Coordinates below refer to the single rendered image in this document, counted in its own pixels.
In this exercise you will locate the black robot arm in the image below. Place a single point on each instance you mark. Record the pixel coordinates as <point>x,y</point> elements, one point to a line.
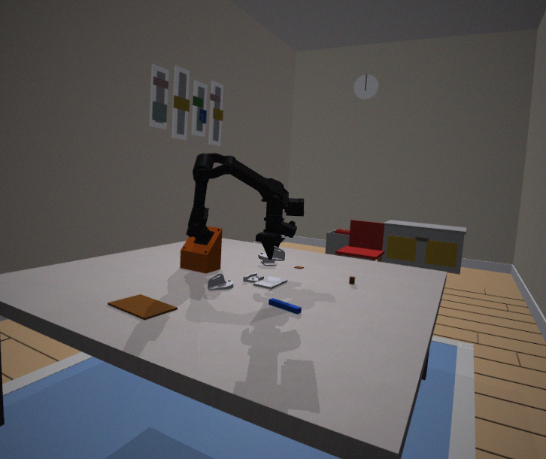
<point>272,192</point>

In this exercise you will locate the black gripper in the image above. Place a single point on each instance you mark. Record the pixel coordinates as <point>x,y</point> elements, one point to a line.
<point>268,237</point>

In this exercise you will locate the blue rectangular bar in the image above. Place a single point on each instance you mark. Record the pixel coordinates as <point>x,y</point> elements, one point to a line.
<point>285,306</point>

